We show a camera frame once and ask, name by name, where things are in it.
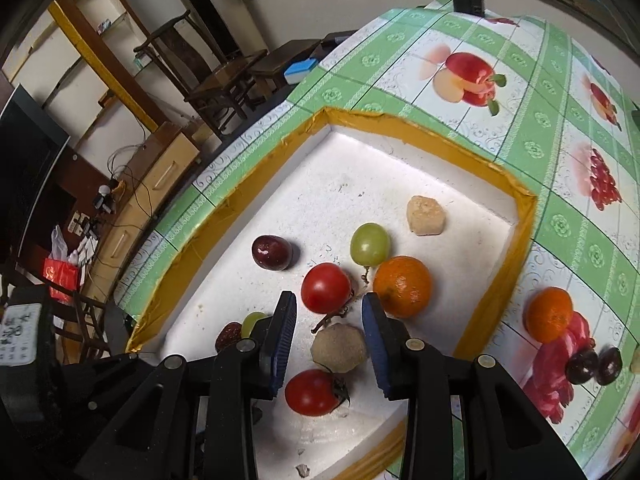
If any red bag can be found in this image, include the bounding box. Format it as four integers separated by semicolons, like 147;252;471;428
42;257;81;304

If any small green grape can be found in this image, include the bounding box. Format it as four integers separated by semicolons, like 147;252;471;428
241;311;269;339

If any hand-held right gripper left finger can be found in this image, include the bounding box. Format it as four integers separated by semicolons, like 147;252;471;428
75;290;298;480

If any dark wooden stool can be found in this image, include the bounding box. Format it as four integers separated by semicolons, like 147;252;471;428
249;39;322;97

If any green checked fruit-print tablecloth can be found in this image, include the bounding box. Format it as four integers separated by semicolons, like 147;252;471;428
115;0;640;480

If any dark plum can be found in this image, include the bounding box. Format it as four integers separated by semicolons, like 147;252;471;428
251;235;291;271
597;346;624;387
565;349;600;386

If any dark wooden chair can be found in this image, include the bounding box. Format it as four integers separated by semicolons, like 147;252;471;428
132;10;269;137

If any light wooden cabinet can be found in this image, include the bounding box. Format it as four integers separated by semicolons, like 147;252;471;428
80;125;202;292

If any black television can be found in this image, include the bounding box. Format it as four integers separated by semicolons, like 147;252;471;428
0;85;71;272

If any large green grape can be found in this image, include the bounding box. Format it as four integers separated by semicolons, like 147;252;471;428
349;223;391;266

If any white plastic bag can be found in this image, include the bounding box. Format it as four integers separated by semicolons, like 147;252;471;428
51;226;71;262

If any brown grape stem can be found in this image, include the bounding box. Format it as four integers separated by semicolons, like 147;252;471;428
311;287;357;335

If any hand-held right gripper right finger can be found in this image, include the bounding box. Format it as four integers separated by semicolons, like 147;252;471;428
361;292;588;480

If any blue and white box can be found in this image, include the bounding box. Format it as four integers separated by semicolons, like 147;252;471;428
283;58;320;85

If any orange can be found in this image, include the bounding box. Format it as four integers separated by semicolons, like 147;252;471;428
373;256;433;320
523;287;575;345

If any red cherry tomato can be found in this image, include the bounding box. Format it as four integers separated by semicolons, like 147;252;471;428
284;369;351;417
301;263;354;315

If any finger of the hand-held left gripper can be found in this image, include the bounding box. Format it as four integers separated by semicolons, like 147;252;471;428
62;353;159;420

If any brown kiwi fruit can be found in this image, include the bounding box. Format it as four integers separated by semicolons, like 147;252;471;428
310;324;370;374

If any white foam tray yellow tape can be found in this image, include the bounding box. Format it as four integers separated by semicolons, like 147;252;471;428
125;107;538;480

